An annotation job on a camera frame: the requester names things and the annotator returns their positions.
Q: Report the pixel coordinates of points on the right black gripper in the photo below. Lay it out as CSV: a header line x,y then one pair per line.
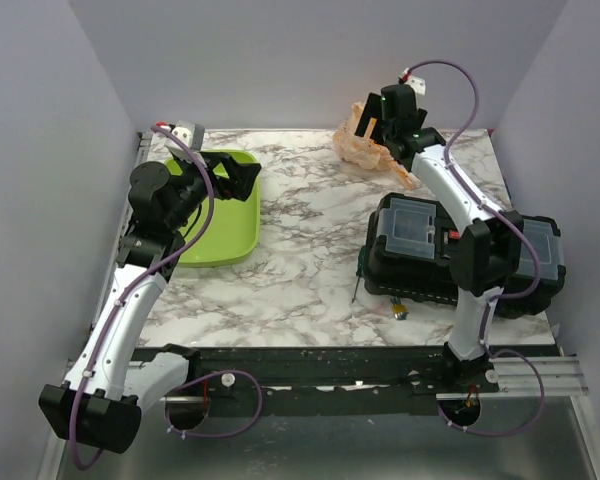
x,y
372,109

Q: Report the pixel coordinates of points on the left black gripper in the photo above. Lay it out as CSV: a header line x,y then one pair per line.
x,y
241,176

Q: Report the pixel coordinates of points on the orange printed plastic bag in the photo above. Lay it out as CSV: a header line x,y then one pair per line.
x,y
365,153

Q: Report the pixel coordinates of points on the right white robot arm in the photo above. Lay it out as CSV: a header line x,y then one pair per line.
x,y
426,154

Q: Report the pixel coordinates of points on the green plastic tray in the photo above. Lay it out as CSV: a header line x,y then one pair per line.
x,y
233,232

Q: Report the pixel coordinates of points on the black tool case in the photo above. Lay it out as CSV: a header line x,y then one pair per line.
x,y
411,244

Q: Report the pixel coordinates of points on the small green screwdriver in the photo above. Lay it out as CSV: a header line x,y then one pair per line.
x,y
357,280

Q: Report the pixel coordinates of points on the small yellow blue connector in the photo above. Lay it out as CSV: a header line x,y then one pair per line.
x,y
399,310

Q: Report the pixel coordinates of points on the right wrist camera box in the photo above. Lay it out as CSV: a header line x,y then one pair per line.
x,y
417,84

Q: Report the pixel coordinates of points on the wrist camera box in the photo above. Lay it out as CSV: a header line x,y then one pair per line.
x,y
190,134
417,84

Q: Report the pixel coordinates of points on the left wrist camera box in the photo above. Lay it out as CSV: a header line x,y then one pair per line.
x,y
190,134

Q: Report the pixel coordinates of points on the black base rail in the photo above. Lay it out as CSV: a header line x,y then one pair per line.
x,y
247,397

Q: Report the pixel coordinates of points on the aluminium extrusion rail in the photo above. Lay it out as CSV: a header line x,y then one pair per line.
x,y
510,376

